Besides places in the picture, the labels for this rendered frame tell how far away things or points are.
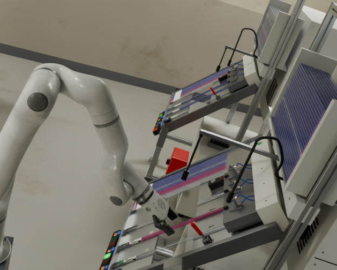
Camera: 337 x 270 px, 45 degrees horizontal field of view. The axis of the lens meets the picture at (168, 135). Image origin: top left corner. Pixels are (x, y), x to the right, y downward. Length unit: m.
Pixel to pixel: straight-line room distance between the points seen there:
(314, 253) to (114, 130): 0.80
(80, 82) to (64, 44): 3.88
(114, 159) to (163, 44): 3.84
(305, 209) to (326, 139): 0.24
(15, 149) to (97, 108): 0.30
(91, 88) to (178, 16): 3.84
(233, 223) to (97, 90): 0.66
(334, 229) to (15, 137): 1.08
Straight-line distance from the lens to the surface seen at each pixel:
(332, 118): 1.26
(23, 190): 3.19
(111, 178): 1.39
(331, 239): 1.52
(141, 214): 2.01
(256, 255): 2.33
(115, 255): 1.82
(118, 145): 1.38
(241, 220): 1.49
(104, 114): 1.32
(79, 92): 1.31
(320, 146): 1.30
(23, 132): 1.38
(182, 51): 5.20
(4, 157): 1.44
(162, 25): 5.08
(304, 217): 1.40
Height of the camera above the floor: 2.02
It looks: 27 degrees down
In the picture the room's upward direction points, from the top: 20 degrees clockwise
